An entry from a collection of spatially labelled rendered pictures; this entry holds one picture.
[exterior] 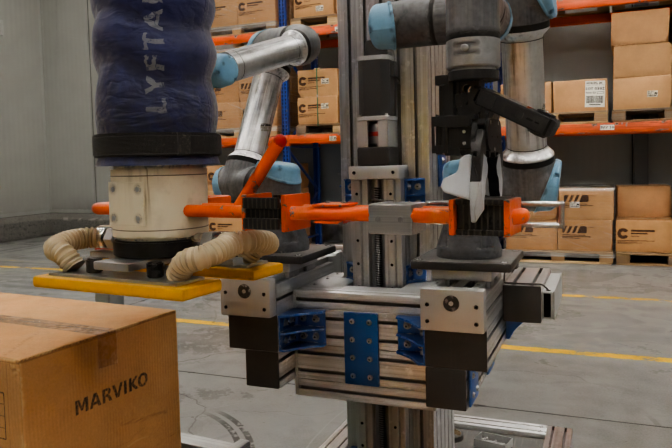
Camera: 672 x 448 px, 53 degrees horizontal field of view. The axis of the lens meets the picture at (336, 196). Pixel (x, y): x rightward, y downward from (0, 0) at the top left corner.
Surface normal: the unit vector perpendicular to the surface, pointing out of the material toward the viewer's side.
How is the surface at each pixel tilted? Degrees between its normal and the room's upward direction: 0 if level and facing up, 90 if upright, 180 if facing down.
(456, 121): 89
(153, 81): 74
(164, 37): 70
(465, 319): 90
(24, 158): 90
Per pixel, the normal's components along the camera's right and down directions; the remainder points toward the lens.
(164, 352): 0.89, 0.00
